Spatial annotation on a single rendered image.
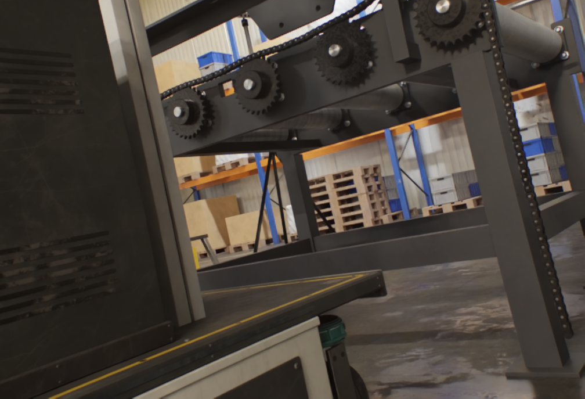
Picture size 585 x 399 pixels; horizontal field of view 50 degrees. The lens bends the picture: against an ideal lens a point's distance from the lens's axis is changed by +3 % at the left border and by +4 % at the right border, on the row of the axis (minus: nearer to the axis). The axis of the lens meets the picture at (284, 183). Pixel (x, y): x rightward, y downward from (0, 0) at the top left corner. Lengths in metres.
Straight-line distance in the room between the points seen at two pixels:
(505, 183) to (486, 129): 0.13
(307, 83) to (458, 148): 9.43
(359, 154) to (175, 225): 10.90
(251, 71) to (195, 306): 0.91
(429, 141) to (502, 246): 9.80
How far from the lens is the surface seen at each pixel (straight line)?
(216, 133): 1.98
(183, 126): 2.01
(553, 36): 2.32
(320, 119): 2.56
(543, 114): 10.77
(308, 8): 1.82
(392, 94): 2.50
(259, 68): 1.82
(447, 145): 11.20
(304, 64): 1.79
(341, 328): 1.16
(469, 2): 1.55
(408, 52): 1.56
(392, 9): 1.59
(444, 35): 1.55
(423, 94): 2.63
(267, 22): 1.89
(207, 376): 0.86
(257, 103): 1.81
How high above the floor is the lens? 0.46
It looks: 3 degrees up
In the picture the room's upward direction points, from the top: 12 degrees counter-clockwise
